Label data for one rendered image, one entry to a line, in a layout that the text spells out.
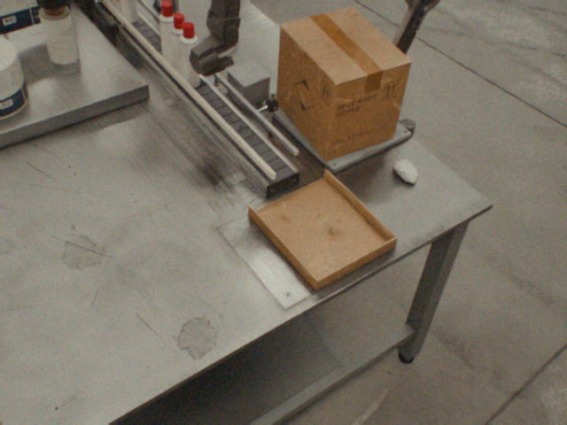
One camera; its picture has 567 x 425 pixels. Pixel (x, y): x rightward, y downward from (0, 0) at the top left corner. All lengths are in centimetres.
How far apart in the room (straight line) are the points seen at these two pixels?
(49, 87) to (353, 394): 141
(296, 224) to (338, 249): 13
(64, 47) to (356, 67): 87
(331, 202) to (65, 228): 69
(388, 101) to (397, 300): 103
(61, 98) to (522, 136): 229
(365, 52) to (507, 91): 206
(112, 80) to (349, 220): 86
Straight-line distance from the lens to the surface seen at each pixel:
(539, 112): 383
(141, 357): 158
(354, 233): 180
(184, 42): 205
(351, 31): 200
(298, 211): 184
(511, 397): 264
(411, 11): 278
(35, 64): 230
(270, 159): 191
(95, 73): 223
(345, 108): 186
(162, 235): 178
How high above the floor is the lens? 217
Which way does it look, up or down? 47 degrees down
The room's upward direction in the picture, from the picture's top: 5 degrees clockwise
